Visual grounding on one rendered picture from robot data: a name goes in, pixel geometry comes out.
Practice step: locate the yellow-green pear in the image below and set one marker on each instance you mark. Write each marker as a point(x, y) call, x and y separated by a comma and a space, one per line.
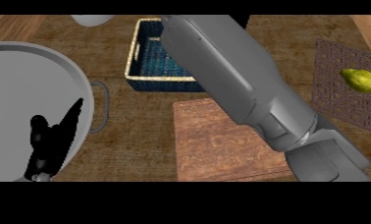
point(358, 79)

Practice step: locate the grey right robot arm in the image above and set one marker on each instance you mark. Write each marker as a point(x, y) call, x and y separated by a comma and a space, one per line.
point(232, 80)

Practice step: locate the brown wooden cutting board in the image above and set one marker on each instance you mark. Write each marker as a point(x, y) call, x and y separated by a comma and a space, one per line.
point(217, 146)

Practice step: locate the brown woven placemat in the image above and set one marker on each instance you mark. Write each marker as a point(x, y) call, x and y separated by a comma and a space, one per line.
point(338, 87)

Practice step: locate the large grey metal pot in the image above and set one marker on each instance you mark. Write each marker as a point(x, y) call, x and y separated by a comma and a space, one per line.
point(34, 103)

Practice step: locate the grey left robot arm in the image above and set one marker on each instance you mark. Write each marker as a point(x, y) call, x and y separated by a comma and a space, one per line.
point(42, 177)

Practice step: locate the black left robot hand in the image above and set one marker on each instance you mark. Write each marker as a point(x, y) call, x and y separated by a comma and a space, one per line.
point(51, 142)

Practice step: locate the blue wicker basket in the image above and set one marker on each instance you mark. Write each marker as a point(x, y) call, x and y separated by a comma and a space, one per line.
point(155, 61)

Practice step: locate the pale grey rounded object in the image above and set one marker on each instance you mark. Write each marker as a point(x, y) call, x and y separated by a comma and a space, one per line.
point(92, 19)

